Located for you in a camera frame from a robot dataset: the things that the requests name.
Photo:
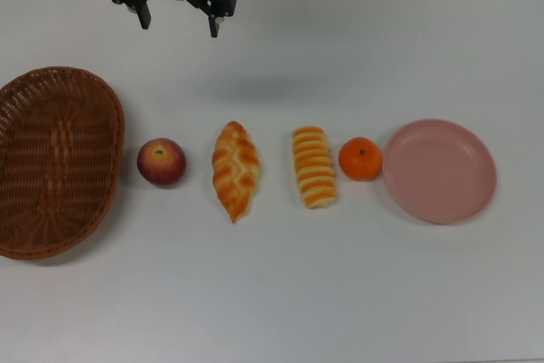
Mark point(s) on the orange toy mandarin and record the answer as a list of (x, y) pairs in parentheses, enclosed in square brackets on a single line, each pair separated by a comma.
[(360, 161)]

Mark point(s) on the striped toy bread roll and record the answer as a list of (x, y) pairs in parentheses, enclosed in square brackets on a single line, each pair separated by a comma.
[(314, 167)]

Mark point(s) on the brown woven basket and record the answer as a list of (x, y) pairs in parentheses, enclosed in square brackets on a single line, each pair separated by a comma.
[(42, 103)]

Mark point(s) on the red toy apple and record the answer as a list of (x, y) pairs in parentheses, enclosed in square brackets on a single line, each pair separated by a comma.
[(161, 165)]

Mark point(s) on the braided toy bread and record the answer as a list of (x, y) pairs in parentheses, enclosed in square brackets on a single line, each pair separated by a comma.
[(236, 167)]

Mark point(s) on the pink plate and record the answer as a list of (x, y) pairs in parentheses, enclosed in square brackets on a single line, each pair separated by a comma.
[(440, 171)]

